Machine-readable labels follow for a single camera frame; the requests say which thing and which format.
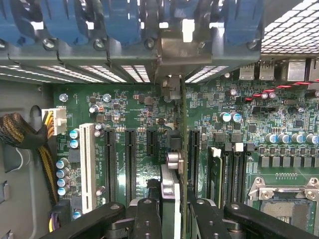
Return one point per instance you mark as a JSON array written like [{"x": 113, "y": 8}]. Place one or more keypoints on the CPU socket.
[{"x": 281, "y": 211}]

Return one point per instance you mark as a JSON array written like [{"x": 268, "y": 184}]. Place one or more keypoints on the blue slot retention clip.
[
  {"x": 241, "y": 22},
  {"x": 64, "y": 22},
  {"x": 122, "y": 22},
  {"x": 15, "y": 22}
]

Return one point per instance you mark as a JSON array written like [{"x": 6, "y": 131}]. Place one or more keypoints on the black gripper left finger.
[{"x": 147, "y": 219}]

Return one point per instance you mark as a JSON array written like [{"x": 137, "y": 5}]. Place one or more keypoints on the long black expansion slot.
[
  {"x": 109, "y": 164},
  {"x": 130, "y": 164},
  {"x": 194, "y": 154}
]

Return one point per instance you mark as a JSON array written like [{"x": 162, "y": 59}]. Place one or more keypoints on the white power connector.
[{"x": 59, "y": 119}]

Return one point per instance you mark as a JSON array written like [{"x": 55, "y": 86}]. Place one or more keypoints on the white expansion slot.
[{"x": 87, "y": 161}]

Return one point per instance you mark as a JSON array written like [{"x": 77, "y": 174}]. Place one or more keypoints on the green motherboard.
[{"x": 139, "y": 107}]

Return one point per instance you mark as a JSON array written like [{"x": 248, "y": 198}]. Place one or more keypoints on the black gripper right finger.
[{"x": 207, "y": 219}]

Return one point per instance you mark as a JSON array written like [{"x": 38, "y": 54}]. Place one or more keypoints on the short black expansion slot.
[{"x": 152, "y": 142}]

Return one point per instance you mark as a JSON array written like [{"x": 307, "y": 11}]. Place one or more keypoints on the open black PC case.
[{"x": 25, "y": 99}]

